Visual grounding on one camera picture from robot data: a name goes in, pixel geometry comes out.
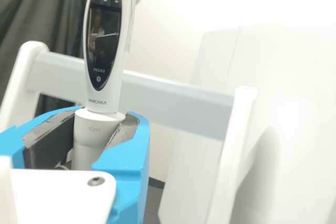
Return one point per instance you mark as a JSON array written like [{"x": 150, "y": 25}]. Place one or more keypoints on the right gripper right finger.
[{"x": 128, "y": 176}]

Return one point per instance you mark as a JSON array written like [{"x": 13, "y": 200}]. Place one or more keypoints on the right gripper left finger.
[{"x": 39, "y": 140}]

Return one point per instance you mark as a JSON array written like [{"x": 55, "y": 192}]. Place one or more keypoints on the white pipette stand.
[{"x": 162, "y": 95}]

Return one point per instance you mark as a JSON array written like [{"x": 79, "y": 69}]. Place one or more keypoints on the pipette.
[{"x": 105, "y": 37}]

